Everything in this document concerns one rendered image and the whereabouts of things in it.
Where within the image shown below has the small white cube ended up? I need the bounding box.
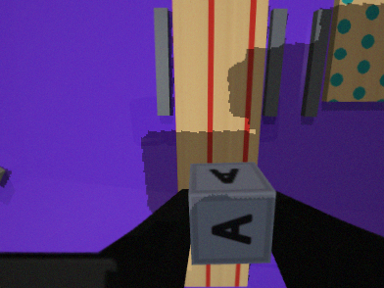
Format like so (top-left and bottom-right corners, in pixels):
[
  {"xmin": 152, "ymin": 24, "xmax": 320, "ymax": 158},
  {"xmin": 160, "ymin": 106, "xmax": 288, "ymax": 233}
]
[{"xmin": 0, "ymin": 167, "xmax": 5, "ymax": 181}]

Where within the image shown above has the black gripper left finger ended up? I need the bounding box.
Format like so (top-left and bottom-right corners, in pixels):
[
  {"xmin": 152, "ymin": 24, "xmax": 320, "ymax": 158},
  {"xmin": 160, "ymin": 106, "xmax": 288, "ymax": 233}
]
[{"xmin": 0, "ymin": 189, "xmax": 191, "ymax": 288}]

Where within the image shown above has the tan strip with teal dots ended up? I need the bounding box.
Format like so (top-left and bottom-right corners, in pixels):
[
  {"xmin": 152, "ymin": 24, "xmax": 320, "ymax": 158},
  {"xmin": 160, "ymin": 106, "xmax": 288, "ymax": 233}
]
[{"xmin": 321, "ymin": 0, "xmax": 384, "ymax": 102}]

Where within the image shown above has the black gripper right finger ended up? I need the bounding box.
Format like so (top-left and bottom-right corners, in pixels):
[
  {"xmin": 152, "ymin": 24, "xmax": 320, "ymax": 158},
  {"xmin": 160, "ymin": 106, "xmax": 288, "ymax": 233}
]
[{"xmin": 271, "ymin": 191, "xmax": 384, "ymax": 288}]

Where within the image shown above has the tan strip with red lines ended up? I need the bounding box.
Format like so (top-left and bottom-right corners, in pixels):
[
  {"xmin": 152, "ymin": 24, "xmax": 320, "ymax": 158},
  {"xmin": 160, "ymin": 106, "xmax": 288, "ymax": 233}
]
[{"xmin": 171, "ymin": 0, "xmax": 268, "ymax": 287}]

